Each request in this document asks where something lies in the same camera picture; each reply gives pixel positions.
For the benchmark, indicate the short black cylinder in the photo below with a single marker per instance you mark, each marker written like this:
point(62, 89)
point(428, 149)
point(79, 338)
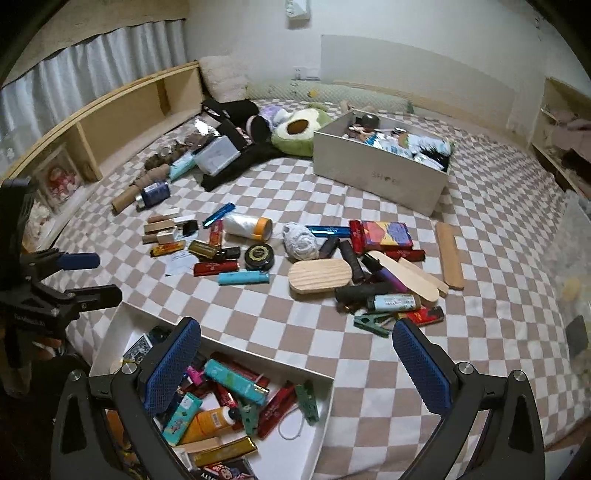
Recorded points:
point(327, 248)

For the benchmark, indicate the black bag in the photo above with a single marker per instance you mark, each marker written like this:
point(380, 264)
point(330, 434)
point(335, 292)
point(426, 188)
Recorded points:
point(231, 115)

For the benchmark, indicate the red gold lighter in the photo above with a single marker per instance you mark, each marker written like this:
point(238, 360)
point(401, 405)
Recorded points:
point(422, 315)

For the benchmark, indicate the cyan lighter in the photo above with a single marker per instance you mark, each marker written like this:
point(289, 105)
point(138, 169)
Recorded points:
point(244, 277)

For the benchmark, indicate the wooden bedside shelf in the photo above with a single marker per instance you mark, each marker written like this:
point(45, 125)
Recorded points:
point(129, 106)

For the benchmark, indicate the cream small box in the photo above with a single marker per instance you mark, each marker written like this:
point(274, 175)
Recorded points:
point(166, 237)

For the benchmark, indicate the white wall panel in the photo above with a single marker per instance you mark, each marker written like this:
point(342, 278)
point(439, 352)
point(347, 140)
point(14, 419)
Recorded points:
point(415, 74)

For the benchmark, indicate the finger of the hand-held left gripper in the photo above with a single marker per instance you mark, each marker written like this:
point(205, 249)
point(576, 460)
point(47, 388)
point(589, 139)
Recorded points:
point(78, 261)
point(99, 295)

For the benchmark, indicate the purple lighter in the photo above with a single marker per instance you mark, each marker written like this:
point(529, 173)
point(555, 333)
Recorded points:
point(390, 279)

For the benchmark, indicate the silver bottle with orange cap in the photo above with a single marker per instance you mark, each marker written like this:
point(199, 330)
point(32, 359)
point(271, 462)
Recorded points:
point(244, 227)

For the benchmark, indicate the large white shoe box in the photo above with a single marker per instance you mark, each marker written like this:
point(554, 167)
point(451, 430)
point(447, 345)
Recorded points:
point(383, 175)

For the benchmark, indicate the white fuzzy pillow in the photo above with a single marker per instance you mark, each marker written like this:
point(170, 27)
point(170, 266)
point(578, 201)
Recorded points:
point(224, 81)

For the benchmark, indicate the orange tube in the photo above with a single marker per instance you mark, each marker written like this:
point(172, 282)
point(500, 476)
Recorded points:
point(210, 422)

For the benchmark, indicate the wooden side shelf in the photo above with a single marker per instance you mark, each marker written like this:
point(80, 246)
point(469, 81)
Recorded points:
point(561, 138)

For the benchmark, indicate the black white fuzzy cloth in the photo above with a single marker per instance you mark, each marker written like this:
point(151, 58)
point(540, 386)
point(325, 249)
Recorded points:
point(434, 154)

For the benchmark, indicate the round black tin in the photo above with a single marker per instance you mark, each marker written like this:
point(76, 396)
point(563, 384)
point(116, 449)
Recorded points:
point(259, 256)

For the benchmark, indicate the colourful patterned box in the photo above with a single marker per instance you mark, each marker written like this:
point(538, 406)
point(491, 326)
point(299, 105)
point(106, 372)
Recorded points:
point(387, 233)

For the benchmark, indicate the avocado plush toy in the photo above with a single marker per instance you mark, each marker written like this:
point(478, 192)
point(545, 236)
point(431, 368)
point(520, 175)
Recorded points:
point(300, 131)

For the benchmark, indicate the gold flat lighter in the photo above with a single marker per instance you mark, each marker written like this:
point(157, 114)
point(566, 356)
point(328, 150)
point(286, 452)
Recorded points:
point(221, 453)

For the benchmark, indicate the short wide wooden stick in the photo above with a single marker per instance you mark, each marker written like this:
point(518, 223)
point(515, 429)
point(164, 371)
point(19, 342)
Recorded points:
point(449, 258)

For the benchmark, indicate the white paper slip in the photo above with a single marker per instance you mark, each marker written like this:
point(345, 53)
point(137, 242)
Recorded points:
point(178, 265)

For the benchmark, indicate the light blue printed lighter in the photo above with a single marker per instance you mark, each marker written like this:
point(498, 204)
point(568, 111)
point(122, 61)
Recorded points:
point(395, 302)

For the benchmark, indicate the clear plastic case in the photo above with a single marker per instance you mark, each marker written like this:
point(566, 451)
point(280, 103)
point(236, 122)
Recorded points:
point(217, 154)

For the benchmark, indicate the white curtain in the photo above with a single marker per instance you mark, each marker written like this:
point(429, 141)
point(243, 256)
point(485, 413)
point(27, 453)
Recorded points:
point(92, 64)

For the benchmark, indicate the brown white checkered blanket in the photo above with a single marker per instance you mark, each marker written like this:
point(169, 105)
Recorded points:
point(277, 332)

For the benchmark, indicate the dark red lighter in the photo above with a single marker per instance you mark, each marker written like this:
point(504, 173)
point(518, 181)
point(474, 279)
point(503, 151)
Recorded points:
point(216, 267)

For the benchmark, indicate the flat red lighter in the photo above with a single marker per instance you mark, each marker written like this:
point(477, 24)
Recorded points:
point(406, 255)

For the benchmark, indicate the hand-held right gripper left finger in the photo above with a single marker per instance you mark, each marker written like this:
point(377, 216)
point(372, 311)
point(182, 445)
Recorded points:
point(171, 367)

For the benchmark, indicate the long wooden stick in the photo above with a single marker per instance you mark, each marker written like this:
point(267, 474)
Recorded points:
point(427, 277)
point(406, 276)

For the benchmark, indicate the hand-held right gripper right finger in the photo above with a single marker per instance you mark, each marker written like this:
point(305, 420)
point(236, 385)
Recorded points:
point(421, 369)

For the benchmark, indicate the playing card box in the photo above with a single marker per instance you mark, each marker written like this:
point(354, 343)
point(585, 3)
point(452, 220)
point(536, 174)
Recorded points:
point(138, 349)

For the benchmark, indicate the long black tube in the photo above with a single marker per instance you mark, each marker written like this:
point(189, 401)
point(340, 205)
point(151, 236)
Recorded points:
point(364, 293)

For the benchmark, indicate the blue metallic pen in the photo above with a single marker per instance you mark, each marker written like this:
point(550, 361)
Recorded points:
point(330, 230)

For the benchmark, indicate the green clothespin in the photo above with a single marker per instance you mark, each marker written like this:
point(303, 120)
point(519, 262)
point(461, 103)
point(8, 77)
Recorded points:
point(374, 321)
point(307, 401)
point(248, 417)

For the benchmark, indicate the brown cloth roll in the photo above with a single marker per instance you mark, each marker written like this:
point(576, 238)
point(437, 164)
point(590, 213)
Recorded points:
point(157, 174)

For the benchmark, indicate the small black lighter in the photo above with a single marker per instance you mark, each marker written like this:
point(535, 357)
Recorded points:
point(187, 228)

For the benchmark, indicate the oval wooden block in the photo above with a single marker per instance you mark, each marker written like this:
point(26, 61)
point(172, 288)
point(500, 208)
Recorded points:
point(318, 277)

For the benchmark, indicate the pink lighter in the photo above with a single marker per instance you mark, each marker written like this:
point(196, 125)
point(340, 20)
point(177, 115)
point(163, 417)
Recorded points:
point(195, 374)

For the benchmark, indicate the white lighter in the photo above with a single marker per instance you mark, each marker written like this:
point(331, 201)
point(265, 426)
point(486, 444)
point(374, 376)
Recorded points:
point(184, 218)

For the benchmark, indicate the blue metallic lighter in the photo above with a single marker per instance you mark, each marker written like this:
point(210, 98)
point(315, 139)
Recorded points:
point(219, 215)

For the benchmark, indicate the teal dotted lighter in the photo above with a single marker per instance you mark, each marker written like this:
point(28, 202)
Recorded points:
point(235, 379)

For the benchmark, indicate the dark blue jar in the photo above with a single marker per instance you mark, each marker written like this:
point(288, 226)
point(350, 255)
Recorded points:
point(153, 193)

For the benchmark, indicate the teal tube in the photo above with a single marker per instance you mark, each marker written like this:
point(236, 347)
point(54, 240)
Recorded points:
point(181, 167)

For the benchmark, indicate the teal floral lighter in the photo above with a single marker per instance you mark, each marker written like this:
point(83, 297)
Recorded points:
point(182, 415)

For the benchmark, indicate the white crumpled net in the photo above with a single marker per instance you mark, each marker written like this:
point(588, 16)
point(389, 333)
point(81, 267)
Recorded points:
point(301, 240)

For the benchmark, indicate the framed doll picture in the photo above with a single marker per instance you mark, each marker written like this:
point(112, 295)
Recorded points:
point(57, 177)

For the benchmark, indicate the shiny red lighter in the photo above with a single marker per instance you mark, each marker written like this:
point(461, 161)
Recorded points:
point(276, 410)

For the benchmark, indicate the small wooden block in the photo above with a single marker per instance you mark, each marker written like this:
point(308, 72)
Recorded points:
point(159, 227)
point(161, 218)

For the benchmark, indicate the black grip cylinder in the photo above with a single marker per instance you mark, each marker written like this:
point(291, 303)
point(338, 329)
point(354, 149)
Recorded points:
point(353, 264)

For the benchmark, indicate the brown cardboard tube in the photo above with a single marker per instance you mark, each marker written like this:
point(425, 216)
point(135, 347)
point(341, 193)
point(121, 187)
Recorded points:
point(123, 199)

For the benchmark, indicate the wall socket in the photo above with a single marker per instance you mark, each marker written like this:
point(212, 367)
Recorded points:
point(306, 73)

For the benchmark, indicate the slim red lighter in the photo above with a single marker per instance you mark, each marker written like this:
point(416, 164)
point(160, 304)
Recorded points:
point(215, 233)

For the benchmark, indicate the shallow white cardboard box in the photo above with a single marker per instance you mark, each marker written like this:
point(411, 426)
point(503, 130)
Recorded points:
point(302, 454)

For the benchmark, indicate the clear plastic bag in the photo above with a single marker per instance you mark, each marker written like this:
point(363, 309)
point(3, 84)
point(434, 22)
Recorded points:
point(572, 249)

